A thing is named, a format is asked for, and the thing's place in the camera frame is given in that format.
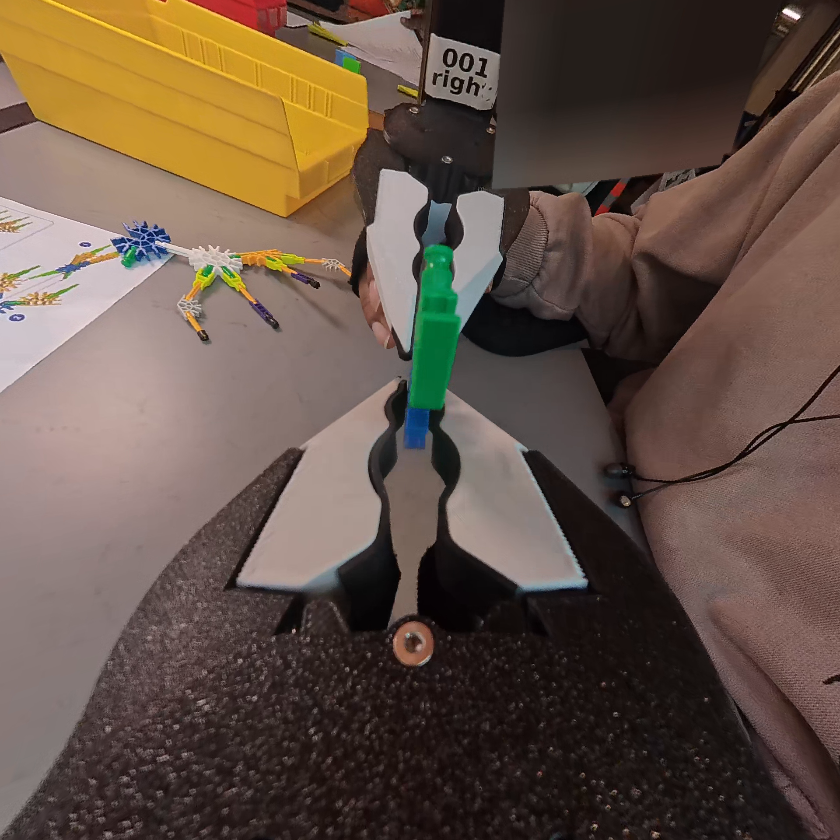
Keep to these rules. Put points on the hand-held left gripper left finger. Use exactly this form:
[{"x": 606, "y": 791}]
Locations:
[{"x": 315, "y": 518}]

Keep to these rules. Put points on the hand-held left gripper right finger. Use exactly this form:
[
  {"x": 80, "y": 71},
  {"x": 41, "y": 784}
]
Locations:
[{"x": 518, "y": 518}]

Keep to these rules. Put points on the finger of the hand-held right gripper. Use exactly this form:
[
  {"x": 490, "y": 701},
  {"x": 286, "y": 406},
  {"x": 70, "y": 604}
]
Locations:
[
  {"x": 390, "y": 249},
  {"x": 482, "y": 243}
]

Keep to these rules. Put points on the green and blue toy assembly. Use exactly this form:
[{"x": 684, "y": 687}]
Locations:
[{"x": 433, "y": 341}]

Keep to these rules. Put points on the multicoloured toy hand assembly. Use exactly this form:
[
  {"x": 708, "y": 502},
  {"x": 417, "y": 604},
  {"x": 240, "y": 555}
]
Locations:
[{"x": 211, "y": 257}]

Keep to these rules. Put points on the person's right forearm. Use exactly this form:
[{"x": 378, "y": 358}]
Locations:
[{"x": 577, "y": 275}]

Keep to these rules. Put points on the grey desk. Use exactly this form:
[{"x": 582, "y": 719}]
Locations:
[{"x": 164, "y": 459}]

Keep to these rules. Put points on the person's right hand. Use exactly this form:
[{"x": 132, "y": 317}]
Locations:
[{"x": 374, "y": 302}]

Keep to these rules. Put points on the small green blue block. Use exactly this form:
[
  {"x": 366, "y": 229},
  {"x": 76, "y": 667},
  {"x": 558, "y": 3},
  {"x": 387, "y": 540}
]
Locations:
[{"x": 351, "y": 65}]

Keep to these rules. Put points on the stack of red plastic bins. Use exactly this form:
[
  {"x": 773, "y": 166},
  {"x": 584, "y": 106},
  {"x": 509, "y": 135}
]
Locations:
[{"x": 249, "y": 13}]

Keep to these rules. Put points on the person's beige sweatshirt torso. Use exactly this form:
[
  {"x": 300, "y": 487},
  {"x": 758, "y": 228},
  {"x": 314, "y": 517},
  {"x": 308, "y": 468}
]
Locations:
[{"x": 754, "y": 525}]

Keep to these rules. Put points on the yellow plastic bin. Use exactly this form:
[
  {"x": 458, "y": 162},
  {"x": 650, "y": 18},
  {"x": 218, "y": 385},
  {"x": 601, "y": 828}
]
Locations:
[{"x": 164, "y": 131}]

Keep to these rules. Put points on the white toy instruction sheet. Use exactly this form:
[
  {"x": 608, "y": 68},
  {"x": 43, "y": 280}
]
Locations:
[{"x": 65, "y": 341}]

